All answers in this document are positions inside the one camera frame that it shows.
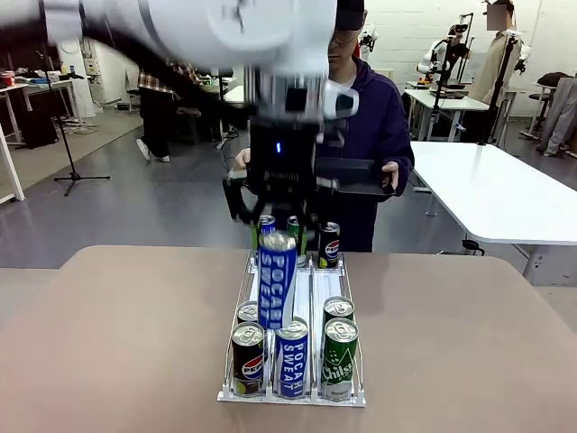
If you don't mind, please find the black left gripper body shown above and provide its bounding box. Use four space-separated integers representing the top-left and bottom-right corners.
246 120 319 217

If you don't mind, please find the black plastic serving tray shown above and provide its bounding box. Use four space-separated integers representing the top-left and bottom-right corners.
229 158 398 198

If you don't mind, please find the green Chilsung cider can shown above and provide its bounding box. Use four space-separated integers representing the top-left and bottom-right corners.
287 215 312 268
321 318 359 401
322 296 355 322

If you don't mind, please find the purple sleeved left forearm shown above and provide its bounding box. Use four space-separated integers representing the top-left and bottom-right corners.
387 134 416 198

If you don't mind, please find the person in plaid shirt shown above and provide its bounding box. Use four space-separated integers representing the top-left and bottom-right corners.
134 62 199 163

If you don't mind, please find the person in purple jacket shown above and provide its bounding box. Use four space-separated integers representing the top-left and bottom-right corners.
234 0 416 253

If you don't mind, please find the person in beige jacket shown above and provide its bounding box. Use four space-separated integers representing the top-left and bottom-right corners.
468 0 533 141

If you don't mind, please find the person's left hand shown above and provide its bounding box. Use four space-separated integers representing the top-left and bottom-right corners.
381 162 400 190

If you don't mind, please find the black Pepsi can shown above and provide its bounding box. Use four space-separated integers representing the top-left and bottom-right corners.
231 322 267 398
236 300 261 324
318 221 342 270

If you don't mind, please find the small white standing desk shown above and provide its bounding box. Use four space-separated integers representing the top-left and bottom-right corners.
224 85 248 106

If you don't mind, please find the black tripod stand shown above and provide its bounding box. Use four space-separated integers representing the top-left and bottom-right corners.
38 51 112 198

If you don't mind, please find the large white table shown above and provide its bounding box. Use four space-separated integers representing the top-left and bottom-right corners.
408 141 577 285

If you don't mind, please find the white long desk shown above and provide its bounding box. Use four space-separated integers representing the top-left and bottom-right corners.
403 88 490 142

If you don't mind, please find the white tower air conditioner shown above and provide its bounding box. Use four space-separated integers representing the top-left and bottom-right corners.
57 38 96 119

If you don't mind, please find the black bag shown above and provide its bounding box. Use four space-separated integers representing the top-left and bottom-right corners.
20 110 60 150

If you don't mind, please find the white cluttered side table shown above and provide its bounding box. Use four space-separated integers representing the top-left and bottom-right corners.
0 78 80 145

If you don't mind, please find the white wire can rack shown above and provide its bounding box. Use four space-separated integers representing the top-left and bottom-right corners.
217 250 367 409

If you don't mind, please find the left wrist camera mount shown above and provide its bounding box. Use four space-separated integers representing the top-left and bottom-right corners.
322 80 361 121

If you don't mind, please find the white table frame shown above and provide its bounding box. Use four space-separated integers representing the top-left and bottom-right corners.
0 121 26 204

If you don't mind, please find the black camera stand pole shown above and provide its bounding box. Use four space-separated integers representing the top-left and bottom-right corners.
477 31 519 146

